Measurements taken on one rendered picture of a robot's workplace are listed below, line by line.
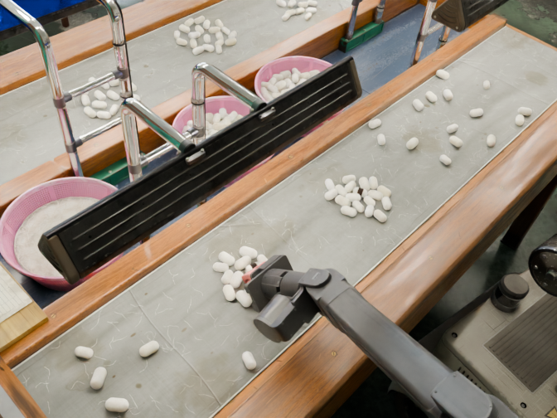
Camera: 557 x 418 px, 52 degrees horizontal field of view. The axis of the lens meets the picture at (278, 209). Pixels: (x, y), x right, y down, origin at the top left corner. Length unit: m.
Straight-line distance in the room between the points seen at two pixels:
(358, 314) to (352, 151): 0.68
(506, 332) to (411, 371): 0.86
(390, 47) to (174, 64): 0.72
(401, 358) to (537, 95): 1.22
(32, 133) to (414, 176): 0.92
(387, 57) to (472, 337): 0.91
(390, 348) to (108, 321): 0.57
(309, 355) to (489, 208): 0.57
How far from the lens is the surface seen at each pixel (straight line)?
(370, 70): 1.84
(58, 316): 1.12
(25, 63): 1.69
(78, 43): 1.73
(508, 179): 1.48
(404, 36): 2.05
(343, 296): 0.87
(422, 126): 1.57
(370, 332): 0.80
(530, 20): 3.90
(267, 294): 1.04
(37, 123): 1.52
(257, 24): 1.86
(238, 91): 0.95
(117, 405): 1.03
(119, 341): 1.10
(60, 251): 0.78
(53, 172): 1.35
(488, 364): 1.50
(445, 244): 1.27
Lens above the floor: 1.70
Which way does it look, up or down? 49 degrees down
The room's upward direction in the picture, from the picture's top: 7 degrees clockwise
